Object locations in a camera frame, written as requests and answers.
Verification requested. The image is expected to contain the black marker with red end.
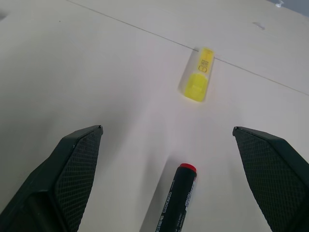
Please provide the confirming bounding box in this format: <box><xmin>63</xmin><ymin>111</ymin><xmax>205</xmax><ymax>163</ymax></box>
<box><xmin>152</xmin><ymin>163</ymin><xmax>198</xmax><ymax>232</ymax></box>

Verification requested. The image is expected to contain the yellow highlighter pen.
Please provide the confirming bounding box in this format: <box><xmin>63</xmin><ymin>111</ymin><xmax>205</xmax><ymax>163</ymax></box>
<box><xmin>183</xmin><ymin>46</ymin><xmax>215</xmax><ymax>102</ymax></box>

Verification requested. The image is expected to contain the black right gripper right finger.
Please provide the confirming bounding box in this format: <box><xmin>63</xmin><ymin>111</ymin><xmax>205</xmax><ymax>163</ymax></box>
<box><xmin>232</xmin><ymin>126</ymin><xmax>309</xmax><ymax>232</ymax></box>

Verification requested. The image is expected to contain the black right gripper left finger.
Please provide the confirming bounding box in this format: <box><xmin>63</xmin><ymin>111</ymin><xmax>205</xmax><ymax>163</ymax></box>
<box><xmin>0</xmin><ymin>125</ymin><xmax>104</xmax><ymax>232</ymax></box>

